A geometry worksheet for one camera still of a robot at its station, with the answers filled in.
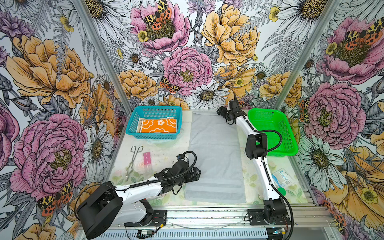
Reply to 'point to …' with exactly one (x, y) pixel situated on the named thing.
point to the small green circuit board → (146, 231)
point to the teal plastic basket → (174, 112)
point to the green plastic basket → (275, 120)
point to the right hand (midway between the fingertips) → (220, 115)
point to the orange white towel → (161, 125)
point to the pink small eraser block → (147, 158)
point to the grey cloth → (214, 149)
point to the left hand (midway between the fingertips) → (193, 177)
